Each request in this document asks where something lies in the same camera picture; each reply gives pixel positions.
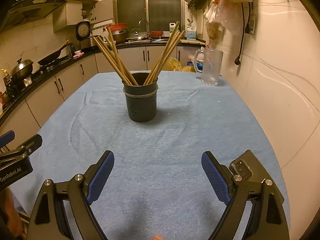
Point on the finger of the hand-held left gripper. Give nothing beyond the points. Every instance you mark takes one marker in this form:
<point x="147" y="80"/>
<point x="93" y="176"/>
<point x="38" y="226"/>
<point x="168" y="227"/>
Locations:
<point x="32" y="142"/>
<point x="6" y="138"/>

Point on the lower kitchen cabinets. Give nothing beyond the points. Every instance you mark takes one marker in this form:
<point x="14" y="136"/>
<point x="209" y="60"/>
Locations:
<point x="135" y="57"/>

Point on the gas stove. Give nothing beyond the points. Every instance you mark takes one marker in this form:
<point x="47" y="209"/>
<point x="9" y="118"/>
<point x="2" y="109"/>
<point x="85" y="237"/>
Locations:
<point x="48" y="67"/>

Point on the glass pot lid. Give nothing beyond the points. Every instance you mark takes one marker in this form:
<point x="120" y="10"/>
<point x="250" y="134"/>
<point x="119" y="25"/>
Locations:
<point x="136" y="33"/>

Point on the cooking oil bottle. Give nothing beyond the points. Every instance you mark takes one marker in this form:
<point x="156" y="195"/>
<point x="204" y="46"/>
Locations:
<point x="6" y="78"/>

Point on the range hood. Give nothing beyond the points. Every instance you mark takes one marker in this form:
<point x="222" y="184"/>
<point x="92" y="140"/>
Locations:
<point x="30" y="10"/>

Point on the black perforated chopstick holder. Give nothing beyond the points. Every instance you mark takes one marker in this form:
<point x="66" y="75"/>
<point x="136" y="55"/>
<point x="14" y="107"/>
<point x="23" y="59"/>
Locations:
<point x="141" y="105"/>

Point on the bunch of wooden chopsticks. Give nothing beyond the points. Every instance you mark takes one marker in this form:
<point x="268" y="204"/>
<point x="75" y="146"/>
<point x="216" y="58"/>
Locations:
<point x="117" y="62"/>

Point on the steel lidded pot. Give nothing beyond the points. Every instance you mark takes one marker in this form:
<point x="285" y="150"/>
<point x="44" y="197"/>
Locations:
<point x="22" y="68"/>

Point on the hanging clear plastic bags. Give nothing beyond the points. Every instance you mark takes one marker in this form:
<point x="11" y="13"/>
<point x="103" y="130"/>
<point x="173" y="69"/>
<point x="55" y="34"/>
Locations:
<point x="225" y="15"/>

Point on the clear glass pitcher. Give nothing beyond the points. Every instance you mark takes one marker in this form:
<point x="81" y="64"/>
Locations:
<point x="212" y="67"/>

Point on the black wok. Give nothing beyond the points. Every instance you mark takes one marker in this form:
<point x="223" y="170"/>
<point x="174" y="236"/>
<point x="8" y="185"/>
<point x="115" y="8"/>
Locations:
<point x="50" y="58"/>

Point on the beige wall cabinet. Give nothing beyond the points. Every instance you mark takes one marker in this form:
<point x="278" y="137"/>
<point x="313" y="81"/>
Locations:
<point x="67" y="15"/>

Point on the blue plastic bag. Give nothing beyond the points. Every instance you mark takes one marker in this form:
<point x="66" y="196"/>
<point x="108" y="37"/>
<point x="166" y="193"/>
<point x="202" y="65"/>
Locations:
<point x="197" y="66"/>

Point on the pink cloth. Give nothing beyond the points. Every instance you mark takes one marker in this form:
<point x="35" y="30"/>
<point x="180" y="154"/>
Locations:
<point x="78" y="54"/>

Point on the white jug green label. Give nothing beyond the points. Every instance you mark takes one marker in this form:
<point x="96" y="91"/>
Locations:
<point x="172" y="30"/>

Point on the white jug blue label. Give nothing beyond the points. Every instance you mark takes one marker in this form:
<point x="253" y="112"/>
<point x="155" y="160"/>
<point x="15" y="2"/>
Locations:
<point x="191" y="33"/>

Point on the black kitchen counter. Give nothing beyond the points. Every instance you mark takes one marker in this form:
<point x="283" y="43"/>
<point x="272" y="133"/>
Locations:
<point x="140" y="44"/>

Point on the wall socket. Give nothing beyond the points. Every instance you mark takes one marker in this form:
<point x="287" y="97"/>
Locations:
<point x="251" y="25"/>

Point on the rice cooker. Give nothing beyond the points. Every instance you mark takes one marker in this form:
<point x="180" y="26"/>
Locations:
<point x="83" y="30"/>

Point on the yellow plastic bag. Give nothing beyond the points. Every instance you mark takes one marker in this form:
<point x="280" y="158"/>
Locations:
<point x="172" y="63"/>

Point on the small red basin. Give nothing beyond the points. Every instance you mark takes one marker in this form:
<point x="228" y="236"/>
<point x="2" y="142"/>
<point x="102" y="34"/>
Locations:
<point x="156" y="33"/>

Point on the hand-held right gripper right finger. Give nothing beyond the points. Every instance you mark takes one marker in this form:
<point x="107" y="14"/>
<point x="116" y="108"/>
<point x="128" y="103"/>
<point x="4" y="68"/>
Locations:
<point x="216" y="177"/>

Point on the person's left forearm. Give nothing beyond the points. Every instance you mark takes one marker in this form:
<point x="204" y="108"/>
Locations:
<point x="10" y="210"/>

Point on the black smartphone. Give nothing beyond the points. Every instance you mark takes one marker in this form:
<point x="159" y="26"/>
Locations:
<point x="252" y="160"/>

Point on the sink faucet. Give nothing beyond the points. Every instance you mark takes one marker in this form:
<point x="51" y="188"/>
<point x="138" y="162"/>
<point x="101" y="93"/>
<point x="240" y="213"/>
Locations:
<point x="148" y="26"/>

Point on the large red basin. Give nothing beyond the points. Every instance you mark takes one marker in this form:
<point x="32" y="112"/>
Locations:
<point x="117" y="27"/>

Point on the wooden cutting board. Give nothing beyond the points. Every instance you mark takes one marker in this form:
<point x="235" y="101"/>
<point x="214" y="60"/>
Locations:
<point x="193" y="41"/>

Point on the kitchen window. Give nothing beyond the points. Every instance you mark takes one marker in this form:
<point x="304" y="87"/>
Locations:
<point x="162" y="5"/>

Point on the blue table cloth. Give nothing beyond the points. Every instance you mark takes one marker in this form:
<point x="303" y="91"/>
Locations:
<point x="162" y="142"/>

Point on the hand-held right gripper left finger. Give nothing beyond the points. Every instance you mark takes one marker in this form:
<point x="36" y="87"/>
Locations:
<point x="100" y="177"/>

